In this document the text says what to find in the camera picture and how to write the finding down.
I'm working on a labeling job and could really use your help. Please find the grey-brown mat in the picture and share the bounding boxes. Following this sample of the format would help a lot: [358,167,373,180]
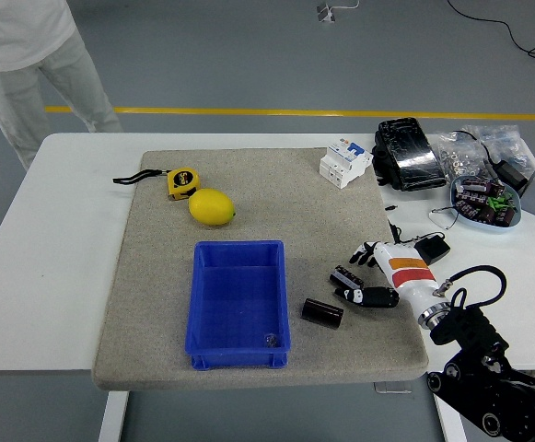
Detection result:
[91,146,430,391]

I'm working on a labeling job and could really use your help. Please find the yellow tape measure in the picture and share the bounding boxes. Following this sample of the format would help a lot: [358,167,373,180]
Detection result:
[112,167,202,202]

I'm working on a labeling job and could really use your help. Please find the white table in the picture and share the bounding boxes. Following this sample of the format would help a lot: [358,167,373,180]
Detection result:
[0,133,535,442]

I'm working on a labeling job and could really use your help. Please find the clear bag of small parts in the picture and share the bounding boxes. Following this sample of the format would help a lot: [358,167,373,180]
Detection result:
[462,123,535,171]

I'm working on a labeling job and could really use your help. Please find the yellow lemon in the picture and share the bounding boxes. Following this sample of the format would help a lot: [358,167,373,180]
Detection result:
[188,187,237,227]

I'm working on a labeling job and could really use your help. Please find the black adapter block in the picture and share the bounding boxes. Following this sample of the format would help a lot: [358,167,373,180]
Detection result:
[494,158,530,194]

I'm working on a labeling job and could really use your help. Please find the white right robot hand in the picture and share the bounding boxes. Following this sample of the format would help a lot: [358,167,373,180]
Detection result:
[332,239,448,316]

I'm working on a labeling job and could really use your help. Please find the green connector pieces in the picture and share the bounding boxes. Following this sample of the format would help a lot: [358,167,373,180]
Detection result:
[485,192,515,213]

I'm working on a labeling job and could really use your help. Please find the blue plastic box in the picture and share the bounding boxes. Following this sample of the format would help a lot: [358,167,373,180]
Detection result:
[184,239,292,371]

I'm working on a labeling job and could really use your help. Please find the white circuit breaker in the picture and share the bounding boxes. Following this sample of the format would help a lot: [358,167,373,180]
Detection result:
[319,139,375,190]

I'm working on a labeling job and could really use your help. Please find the thin wire loop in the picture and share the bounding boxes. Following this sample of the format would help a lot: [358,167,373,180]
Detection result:
[429,206,461,230]

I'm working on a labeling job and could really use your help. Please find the light blue bowl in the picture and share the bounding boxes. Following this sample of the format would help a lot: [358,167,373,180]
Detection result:
[448,175,524,234]

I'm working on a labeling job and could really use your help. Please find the clear bag of nuts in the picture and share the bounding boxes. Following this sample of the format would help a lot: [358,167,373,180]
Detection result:
[432,130,492,183]

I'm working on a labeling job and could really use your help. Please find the black floor cable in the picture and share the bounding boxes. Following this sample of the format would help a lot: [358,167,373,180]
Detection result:
[446,0,535,69]

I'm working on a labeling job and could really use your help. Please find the black glossy case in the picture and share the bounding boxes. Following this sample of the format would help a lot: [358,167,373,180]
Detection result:
[370,116,448,192]

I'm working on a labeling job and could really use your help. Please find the person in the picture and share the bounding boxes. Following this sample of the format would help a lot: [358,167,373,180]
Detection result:
[0,0,124,171]

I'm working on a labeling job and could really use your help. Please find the black power adapter with cord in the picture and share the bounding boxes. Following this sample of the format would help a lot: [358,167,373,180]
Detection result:
[386,219,452,267]

